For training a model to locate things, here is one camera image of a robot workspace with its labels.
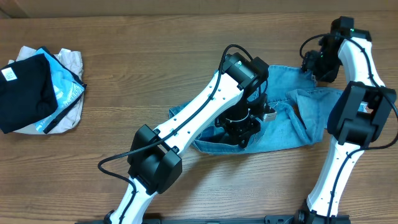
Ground light blue denim jeans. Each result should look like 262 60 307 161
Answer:
168 64 368 156

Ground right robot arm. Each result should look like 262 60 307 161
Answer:
289 16 397 223

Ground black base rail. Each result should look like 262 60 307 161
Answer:
74 214 352 224

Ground black folded shirt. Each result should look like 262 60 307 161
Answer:
1 54 58 134

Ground beige folded garment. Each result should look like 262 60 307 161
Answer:
8 45 85 135

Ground light blue printed shirt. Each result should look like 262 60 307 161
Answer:
33 46 88 134

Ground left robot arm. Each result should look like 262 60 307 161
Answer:
103 53 269 223

